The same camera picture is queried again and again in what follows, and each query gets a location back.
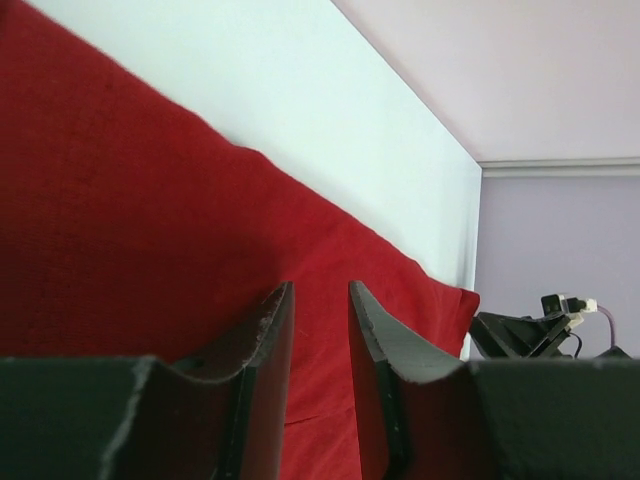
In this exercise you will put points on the red t shirt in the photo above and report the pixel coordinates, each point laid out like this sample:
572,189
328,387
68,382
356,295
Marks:
129,226

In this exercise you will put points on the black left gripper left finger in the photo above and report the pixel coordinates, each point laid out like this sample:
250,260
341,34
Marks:
216,414

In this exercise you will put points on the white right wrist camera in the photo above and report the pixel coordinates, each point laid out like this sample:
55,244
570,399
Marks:
575,308

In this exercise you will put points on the right aluminium corner post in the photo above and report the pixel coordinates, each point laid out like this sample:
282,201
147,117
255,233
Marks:
558,168

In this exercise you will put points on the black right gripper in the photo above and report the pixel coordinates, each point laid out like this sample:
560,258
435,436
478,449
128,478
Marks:
501,336

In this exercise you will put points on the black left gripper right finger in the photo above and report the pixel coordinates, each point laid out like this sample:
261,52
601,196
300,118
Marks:
425,414

